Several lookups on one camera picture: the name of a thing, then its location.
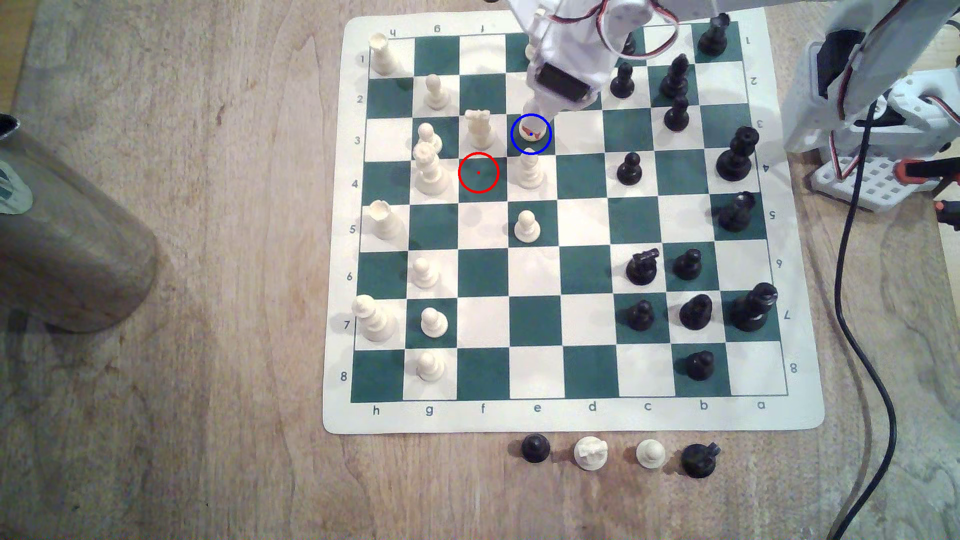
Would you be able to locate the black queen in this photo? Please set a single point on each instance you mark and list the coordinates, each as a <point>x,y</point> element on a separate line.
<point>737,156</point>

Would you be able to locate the black pawn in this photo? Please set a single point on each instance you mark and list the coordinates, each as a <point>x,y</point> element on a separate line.
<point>535,448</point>
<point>629,169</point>
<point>688,265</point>
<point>622,81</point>
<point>700,366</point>
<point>641,316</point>
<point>677,114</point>

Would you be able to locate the black rook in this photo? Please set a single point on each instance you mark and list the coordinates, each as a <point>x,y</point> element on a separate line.
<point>712,39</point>

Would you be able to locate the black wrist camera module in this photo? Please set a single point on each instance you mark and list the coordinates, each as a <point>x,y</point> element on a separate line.
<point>564,82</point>

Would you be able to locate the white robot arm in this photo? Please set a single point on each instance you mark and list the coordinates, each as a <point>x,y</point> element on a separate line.
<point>806,97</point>

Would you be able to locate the brown metallic cylinder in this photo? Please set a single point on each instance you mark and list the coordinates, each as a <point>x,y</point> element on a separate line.
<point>67,247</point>

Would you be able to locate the white plastic gripper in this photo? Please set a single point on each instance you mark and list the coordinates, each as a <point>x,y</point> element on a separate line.
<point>560,83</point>

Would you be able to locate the black bishop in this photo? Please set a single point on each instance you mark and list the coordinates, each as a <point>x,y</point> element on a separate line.
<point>675,79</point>
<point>696,313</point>

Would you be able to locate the white queen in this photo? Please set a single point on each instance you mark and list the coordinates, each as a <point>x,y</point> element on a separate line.
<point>430,176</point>

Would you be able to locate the white perforated base plate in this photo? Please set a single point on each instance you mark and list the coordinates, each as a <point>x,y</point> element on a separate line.
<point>840,184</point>

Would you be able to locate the white knight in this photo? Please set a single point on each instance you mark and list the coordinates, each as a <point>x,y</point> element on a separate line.
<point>590,454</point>
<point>480,129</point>

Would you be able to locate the orange and black clamp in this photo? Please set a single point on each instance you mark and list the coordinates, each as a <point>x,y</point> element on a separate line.
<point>926,171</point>
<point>951,214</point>

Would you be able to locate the black king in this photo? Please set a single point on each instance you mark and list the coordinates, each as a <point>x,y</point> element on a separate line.
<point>752,309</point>

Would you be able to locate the green and white chess mat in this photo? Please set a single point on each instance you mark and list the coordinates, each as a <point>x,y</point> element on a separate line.
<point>536,322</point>

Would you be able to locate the white rook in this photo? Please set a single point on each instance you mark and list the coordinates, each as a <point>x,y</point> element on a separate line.
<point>383,56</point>
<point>385,221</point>

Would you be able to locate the black knight c6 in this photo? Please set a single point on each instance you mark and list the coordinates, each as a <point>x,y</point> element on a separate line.
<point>643,268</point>

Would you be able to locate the white pawn e4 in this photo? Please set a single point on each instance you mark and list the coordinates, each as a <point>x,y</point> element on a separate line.
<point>530,172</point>

